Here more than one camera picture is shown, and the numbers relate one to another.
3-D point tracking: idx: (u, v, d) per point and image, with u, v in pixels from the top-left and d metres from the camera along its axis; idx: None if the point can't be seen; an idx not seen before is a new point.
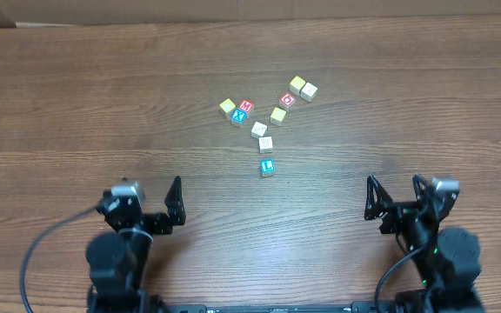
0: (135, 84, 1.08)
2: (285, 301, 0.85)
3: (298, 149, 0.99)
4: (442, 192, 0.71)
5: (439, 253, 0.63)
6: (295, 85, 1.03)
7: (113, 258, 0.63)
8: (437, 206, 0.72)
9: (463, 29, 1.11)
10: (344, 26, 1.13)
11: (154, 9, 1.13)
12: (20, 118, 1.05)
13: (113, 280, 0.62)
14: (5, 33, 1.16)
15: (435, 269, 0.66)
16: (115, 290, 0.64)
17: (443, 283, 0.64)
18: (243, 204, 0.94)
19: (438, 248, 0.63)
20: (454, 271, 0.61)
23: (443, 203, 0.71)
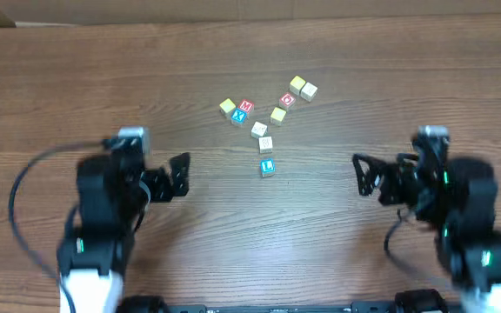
0: (135, 84, 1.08)
2: (285, 301, 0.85)
3: (298, 149, 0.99)
4: (434, 136, 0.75)
5: (457, 183, 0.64)
6: (295, 85, 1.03)
7: (103, 167, 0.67)
8: (432, 149, 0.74)
9: (464, 29, 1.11)
10: (344, 26, 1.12)
11: (154, 9, 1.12)
12: (19, 118, 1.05)
13: (100, 190, 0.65)
14: (5, 32, 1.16)
15: (450, 203, 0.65)
16: (100, 208, 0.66)
17: (463, 216, 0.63)
18: (243, 204, 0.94)
19: (453, 177, 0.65)
20: (470, 195, 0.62)
23: (439, 148, 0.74)
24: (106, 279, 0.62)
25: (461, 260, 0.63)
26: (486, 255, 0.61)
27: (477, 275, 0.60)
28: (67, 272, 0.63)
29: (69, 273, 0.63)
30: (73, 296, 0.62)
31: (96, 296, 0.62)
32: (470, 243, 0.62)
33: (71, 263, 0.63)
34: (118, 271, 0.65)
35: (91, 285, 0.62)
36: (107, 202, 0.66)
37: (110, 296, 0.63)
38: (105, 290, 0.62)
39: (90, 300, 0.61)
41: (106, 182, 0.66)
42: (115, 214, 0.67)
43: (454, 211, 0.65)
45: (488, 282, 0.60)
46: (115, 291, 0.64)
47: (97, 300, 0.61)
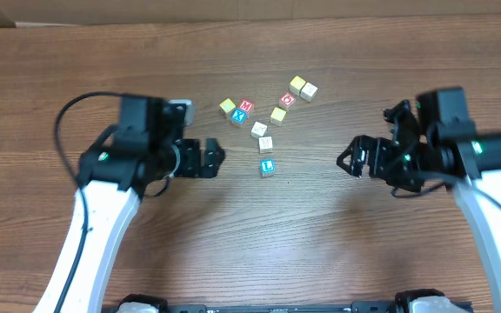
0: (136, 84, 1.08)
2: (285, 301, 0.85)
3: (298, 148, 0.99)
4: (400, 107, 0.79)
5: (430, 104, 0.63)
6: (295, 85, 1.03)
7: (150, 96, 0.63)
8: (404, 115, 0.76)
9: (464, 29, 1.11)
10: (344, 27, 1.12)
11: (153, 9, 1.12)
12: (19, 118, 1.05)
13: (142, 113, 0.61)
14: (5, 32, 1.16)
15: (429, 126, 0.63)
16: (134, 133, 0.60)
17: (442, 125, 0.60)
18: (243, 203, 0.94)
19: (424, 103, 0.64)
20: (440, 102, 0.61)
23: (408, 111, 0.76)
24: (122, 194, 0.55)
25: (453, 154, 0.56)
26: (474, 144, 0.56)
27: (469, 163, 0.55)
28: (86, 182, 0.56)
29: (86, 182, 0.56)
30: (88, 206, 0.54)
31: (110, 211, 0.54)
32: (457, 139, 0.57)
33: (92, 174, 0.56)
34: (136, 195, 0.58)
35: (110, 200, 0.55)
36: (144, 124, 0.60)
37: (123, 216, 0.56)
38: (120, 206, 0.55)
39: (103, 213, 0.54)
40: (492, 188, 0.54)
41: (149, 107, 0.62)
42: (147, 136, 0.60)
43: (435, 122, 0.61)
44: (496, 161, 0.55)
45: (480, 172, 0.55)
46: (126, 214, 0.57)
47: (110, 216, 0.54)
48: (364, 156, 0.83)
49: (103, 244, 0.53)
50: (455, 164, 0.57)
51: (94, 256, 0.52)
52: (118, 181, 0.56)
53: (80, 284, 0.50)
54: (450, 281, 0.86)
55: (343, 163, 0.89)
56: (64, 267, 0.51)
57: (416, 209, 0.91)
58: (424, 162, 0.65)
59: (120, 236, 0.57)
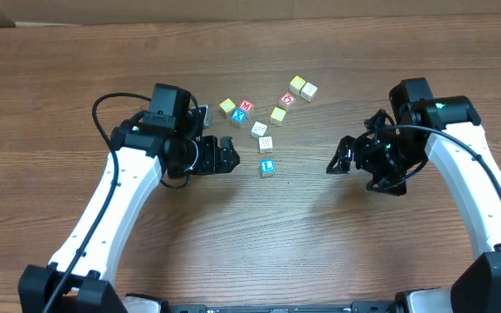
0: (136, 83, 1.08)
2: (285, 300, 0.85)
3: (298, 148, 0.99)
4: None
5: (400, 94, 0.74)
6: (295, 85, 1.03)
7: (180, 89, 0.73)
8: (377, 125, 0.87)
9: (464, 29, 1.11)
10: (344, 26, 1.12)
11: (153, 9, 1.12)
12: (19, 118, 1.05)
13: (172, 100, 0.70)
14: (5, 32, 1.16)
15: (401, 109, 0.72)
16: (164, 116, 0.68)
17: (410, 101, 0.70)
18: (243, 204, 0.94)
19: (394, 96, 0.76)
20: (405, 86, 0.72)
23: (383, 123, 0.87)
24: (149, 157, 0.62)
25: (421, 114, 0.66)
26: (437, 103, 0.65)
27: (434, 117, 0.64)
28: (119, 146, 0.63)
29: (120, 147, 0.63)
30: (118, 165, 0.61)
31: (138, 170, 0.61)
32: (424, 102, 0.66)
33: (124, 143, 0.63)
34: (159, 165, 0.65)
35: (139, 161, 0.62)
36: (173, 109, 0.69)
37: (147, 177, 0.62)
38: (147, 166, 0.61)
39: (132, 172, 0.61)
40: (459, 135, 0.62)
41: (179, 96, 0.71)
42: (174, 119, 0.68)
43: (407, 102, 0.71)
44: (457, 115, 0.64)
45: (444, 123, 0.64)
46: (150, 178, 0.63)
47: (137, 174, 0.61)
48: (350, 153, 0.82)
49: (129, 198, 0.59)
50: (424, 123, 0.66)
51: (120, 205, 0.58)
52: (148, 147, 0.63)
53: (106, 226, 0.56)
54: (450, 281, 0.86)
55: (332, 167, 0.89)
56: (93, 213, 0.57)
57: (416, 209, 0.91)
58: (404, 148, 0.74)
59: (141, 201, 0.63)
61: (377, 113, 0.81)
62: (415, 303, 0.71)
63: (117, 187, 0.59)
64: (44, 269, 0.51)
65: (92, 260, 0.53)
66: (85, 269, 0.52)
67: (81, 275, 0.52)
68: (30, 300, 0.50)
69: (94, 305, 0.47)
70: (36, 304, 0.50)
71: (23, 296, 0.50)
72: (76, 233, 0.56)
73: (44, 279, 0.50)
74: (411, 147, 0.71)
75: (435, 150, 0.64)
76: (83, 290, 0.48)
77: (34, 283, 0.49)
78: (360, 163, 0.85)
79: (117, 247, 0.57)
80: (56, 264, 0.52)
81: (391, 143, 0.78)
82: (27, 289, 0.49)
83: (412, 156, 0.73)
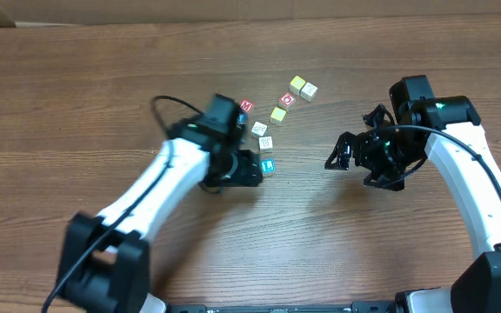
0: (136, 83, 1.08)
2: (285, 300, 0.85)
3: (298, 148, 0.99)
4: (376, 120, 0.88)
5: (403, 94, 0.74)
6: (295, 85, 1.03)
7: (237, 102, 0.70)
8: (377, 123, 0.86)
9: (464, 29, 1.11)
10: (344, 26, 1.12)
11: (154, 9, 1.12)
12: (19, 118, 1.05)
13: (228, 109, 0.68)
14: (5, 32, 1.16)
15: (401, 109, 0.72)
16: (217, 124, 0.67)
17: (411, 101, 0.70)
18: (243, 204, 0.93)
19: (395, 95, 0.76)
20: (407, 86, 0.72)
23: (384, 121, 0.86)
24: (199, 153, 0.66)
25: (421, 114, 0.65)
26: (437, 103, 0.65)
27: (433, 116, 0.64)
28: (175, 137, 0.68)
29: (176, 138, 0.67)
30: (174, 150, 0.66)
31: (190, 158, 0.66)
32: (424, 102, 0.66)
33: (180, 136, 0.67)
34: (205, 163, 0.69)
35: (192, 151, 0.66)
36: (227, 119, 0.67)
37: (197, 167, 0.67)
38: (197, 158, 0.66)
39: (184, 159, 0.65)
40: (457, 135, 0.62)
41: (235, 108, 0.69)
42: (227, 129, 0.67)
43: (408, 101, 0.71)
44: (456, 115, 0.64)
45: (444, 123, 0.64)
46: (197, 169, 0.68)
47: (189, 162, 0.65)
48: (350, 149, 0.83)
49: (177, 179, 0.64)
50: (424, 123, 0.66)
51: (168, 183, 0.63)
52: (199, 146, 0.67)
53: (154, 198, 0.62)
54: (450, 281, 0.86)
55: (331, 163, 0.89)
56: (145, 184, 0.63)
57: (416, 209, 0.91)
58: (404, 145, 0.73)
59: (185, 186, 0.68)
61: (377, 109, 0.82)
62: (415, 303, 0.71)
63: (169, 169, 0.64)
64: (94, 218, 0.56)
65: (137, 223, 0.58)
66: (130, 228, 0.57)
67: (124, 232, 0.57)
68: (74, 243, 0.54)
69: (133, 259, 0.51)
70: (78, 249, 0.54)
71: (69, 237, 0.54)
72: (127, 196, 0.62)
73: (91, 226, 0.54)
74: (410, 145, 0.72)
75: (435, 149, 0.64)
76: (124, 243, 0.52)
77: (83, 228, 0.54)
78: (358, 161, 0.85)
79: (158, 220, 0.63)
80: (103, 218, 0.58)
81: (391, 140, 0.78)
82: (74, 232, 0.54)
83: (411, 154, 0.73)
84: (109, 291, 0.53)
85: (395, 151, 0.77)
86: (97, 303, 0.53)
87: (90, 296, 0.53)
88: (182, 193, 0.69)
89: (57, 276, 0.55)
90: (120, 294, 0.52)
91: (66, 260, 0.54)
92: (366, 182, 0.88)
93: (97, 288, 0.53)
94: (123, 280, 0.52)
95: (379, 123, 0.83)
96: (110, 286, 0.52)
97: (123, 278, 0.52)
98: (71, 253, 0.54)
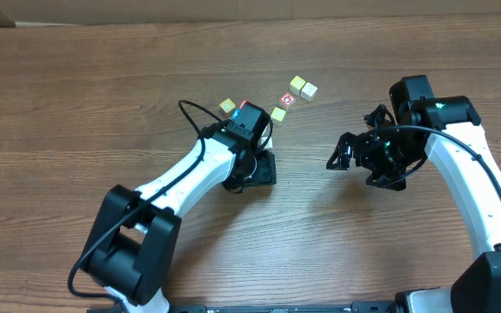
0: (136, 83, 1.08)
2: (285, 301, 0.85)
3: (298, 149, 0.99)
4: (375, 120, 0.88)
5: (403, 94, 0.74)
6: (295, 85, 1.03)
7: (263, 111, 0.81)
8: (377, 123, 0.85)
9: (464, 29, 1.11)
10: (344, 26, 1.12)
11: (154, 9, 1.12)
12: (19, 118, 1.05)
13: (255, 117, 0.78)
14: (4, 32, 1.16)
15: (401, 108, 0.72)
16: (245, 129, 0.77)
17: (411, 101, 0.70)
18: (243, 203, 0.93)
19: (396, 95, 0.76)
20: (407, 86, 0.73)
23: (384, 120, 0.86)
24: (228, 153, 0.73)
25: (421, 114, 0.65)
26: (437, 103, 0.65)
27: (434, 116, 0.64)
28: (207, 137, 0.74)
29: (207, 138, 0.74)
30: (206, 148, 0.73)
31: (220, 156, 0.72)
32: (424, 102, 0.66)
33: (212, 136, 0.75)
34: (230, 165, 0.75)
35: (223, 150, 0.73)
36: (253, 126, 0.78)
37: (223, 165, 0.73)
38: (226, 157, 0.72)
39: (215, 156, 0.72)
40: (457, 135, 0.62)
41: (262, 116, 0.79)
42: (252, 134, 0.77)
43: (407, 101, 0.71)
44: (456, 115, 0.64)
45: (444, 123, 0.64)
46: (223, 168, 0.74)
47: (218, 159, 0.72)
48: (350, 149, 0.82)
49: (206, 171, 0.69)
50: (424, 123, 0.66)
51: (199, 174, 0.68)
52: (229, 147, 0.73)
53: (184, 184, 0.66)
54: (450, 280, 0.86)
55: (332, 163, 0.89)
56: (177, 171, 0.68)
57: (416, 209, 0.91)
58: (404, 146, 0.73)
59: (210, 183, 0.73)
61: (377, 108, 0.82)
62: (415, 303, 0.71)
63: (201, 162, 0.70)
64: (131, 191, 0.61)
65: (170, 201, 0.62)
66: (163, 204, 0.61)
67: (158, 207, 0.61)
68: (110, 211, 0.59)
69: (165, 232, 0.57)
70: (113, 217, 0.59)
71: (106, 205, 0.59)
72: (161, 179, 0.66)
73: (130, 198, 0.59)
74: (410, 145, 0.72)
75: (435, 150, 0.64)
76: (158, 217, 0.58)
77: (120, 199, 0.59)
78: (359, 161, 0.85)
79: (185, 206, 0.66)
80: (140, 192, 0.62)
81: (391, 140, 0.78)
82: (112, 202, 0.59)
83: (411, 154, 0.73)
84: (134, 263, 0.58)
85: (395, 152, 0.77)
86: (123, 273, 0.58)
87: (115, 267, 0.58)
88: (205, 189, 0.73)
89: (88, 242, 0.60)
90: (145, 265, 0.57)
91: (98, 228, 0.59)
92: (369, 183, 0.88)
93: (123, 258, 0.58)
94: (152, 252, 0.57)
95: (379, 123, 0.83)
96: (138, 257, 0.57)
97: (152, 250, 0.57)
98: (106, 221, 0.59)
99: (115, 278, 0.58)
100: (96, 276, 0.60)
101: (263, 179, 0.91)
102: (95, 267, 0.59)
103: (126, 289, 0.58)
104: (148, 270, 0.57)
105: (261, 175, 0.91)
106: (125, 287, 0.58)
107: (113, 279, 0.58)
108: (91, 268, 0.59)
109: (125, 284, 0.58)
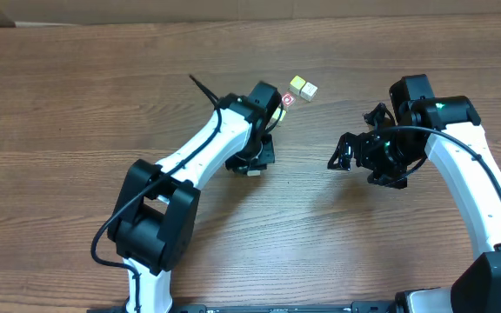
0: (135, 83, 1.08)
2: (285, 301, 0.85)
3: (298, 149, 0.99)
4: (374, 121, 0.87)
5: (404, 96, 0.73)
6: (295, 85, 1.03)
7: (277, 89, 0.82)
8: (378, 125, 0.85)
9: (464, 29, 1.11)
10: (344, 26, 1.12)
11: (154, 9, 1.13)
12: (19, 118, 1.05)
13: (270, 93, 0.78)
14: (5, 31, 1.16)
15: (401, 106, 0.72)
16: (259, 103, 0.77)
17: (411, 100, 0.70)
18: (243, 204, 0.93)
19: (396, 95, 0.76)
20: (407, 86, 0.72)
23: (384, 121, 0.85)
24: (244, 123, 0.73)
25: (421, 115, 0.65)
26: (437, 103, 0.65)
27: (434, 116, 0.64)
28: (223, 109, 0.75)
29: (223, 109, 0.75)
30: (223, 119, 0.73)
31: (237, 127, 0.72)
32: (424, 102, 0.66)
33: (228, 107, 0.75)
34: (246, 137, 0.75)
35: (239, 121, 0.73)
36: (268, 102, 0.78)
37: (241, 136, 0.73)
38: (243, 128, 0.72)
39: (231, 128, 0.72)
40: (457, 134, 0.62)
41: (276, 95, 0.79)
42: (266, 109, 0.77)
43: (408, 101, 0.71)
44: (456, 115, 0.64)
45: (444, 123, 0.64)
46: (241, 139, 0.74)
47: (236, 129, 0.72)
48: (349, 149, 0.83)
49: (223, 142, 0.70)
50: (424, 123, 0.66)
51: (217, 146, 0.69)
52: (244, 117, 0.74)
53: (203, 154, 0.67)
54: (450, 280, 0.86)
55: (333, 164, 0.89)
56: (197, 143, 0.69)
57: (416, 209, 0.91)
58: (404, 147, 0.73)
59: (228, 154, 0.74)
61: (377, 108, 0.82)
62: (415, 303, 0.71)
63: (218, 133, 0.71)
64: (153, 164, 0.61)
65: (190, 173, 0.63)
66: (183, 177, 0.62)
67: (179, 180, 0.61)
68: (132, 183, 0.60)
69: (185, 203, 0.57)
70: (136, 189, 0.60)
71: (129, 178, 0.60)
72: (180, 152, 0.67)
73: (151, 171, 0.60)
74: (410, 145, 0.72)
75: (435, 150, 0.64)
76: (179, 189, 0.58)
77: (142, 173, 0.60)
78: (360, 161, 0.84)
79: (203, 177, 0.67)
80: (161, 166, 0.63)
81: (391, 140, 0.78)
82: (135, 175, 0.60)
83: (411, 154, 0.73)
84: (158, 235, 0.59)
85: (395, 152, 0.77)
86: (147, 243, 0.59)
87: (140, 237, 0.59)
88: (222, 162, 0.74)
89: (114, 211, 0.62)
90: (169, 236, 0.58)
91: (122, 200, 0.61)
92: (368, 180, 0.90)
93: (148, 229, 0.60)
94: (174, 223, 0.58)
95: (379, 122, 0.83)
96: (161, 229, 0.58)
97: (174, 221, 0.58)
98: (130, 192, 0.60)
99: (140, 247, 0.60)
100: (125, 246, 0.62)
101: (268, 162, 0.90)
102: (121, 237, 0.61)
103: (151, 257, 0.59)
104: (170, 240, 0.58)
105: (264, 157, 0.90)
106: (150, 256, 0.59)
107: (139, 248, 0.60)
108: (117, 237, 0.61)
109: (150, 253, 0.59)
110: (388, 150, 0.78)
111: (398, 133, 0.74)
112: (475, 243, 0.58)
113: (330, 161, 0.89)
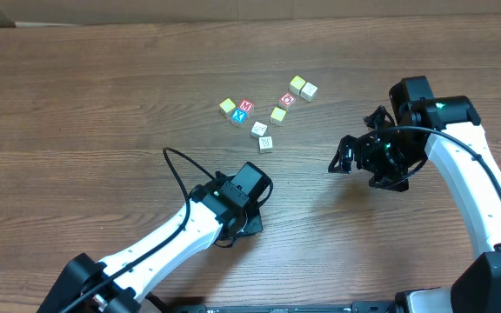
0: (135, 83, 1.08)
2: (285, 300, 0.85)
3: (298, 149, 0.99)
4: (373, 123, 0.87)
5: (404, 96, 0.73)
6: (295, 85, 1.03)
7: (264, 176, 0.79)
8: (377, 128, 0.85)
9: (464, 29, 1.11)
10: (344, 26, 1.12)
11: (154, 9, 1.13)
12: (19, 118, 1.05)
13: (254, 180, 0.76)
14: (4, 31, 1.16)
15: (401, 109, 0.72)
16: (241, 193, 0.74)
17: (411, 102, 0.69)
18: None
19: (396, 96, 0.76)
20: (407, 87, 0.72)
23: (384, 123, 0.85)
24: (215, 223, 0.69)
25: (421, 114, 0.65)
26: (437, 103, 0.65)
27: (434, 116, 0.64)
28: (197, 200, 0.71)
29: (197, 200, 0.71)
30: (190, 215, 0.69)
31: (203, 228, 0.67)
32: (424, 102, 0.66)
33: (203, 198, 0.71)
34: (214, 236, 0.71)
35: (209, 219, 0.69)
36: (250, 189, 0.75)
37: (206, 236, 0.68)
38: (210, 228, 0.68)
39: (198, 226, 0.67)
40: (457, 136, 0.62)
41: (261, 182, 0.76)
42: (247, 198, 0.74)
43: (407, 102, 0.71)
44: (456, 115, 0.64)
45: (444, 123, 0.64)
46: (206, 239, 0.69)
47: (202, 229, 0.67)
48: (350, 152, 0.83)
49: (184, 244, 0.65)
50: (424, 123, 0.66)
51: (176, 247, 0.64)
52: (217, 215, 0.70)
53: (156, 258, 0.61)
54: (450, 281, 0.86)
55: (334, 166, 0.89)
56: (155, 241, 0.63)
57: (416, 209, 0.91)
58: (404, 147, 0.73)
59: (189, 254, 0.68)
61: (377, 109, 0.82)
62: (415, 303, 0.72)
63: (181, 231, 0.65)
64: (96, 263, 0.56)
65: (134, 280, 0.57)
66: (125, 284, 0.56)
67: (121, 287, 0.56)
68: (69, 282, 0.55)
69: None
70: (73, 290, 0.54)
71: (66, 276, 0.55)
72: (132, 249, 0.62)
73: (90, 272, 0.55)
74: (411, 146, 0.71)
75: (435, 150, 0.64)
76: (116, 302, 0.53)
77: (80, 271, 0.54)
78: (361, 163, 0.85)
79: (154, 281, 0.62)
80: (104, 265, 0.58)
81: (391, 142, 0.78)
82: (72, 273, 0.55)
83: (411, 154, 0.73)
84: None
85: (395, 154, 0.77)
86: None
87: None
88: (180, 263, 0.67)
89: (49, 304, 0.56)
90: None
91: (59, 299, 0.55)
92: (373, 182, 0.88)
93: None
94: None
95: (379, 124, 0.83)
96: None
97: None
98: (63, 291, 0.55)
99: None
100: None
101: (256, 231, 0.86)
102: None
103: None
104: None
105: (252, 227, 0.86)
106: None
107: None
108: None
109: None
110: (388, 150, 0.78)
111: (398, 136, 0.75)
112: (475, 242, 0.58)
113: (332, 165, 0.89)
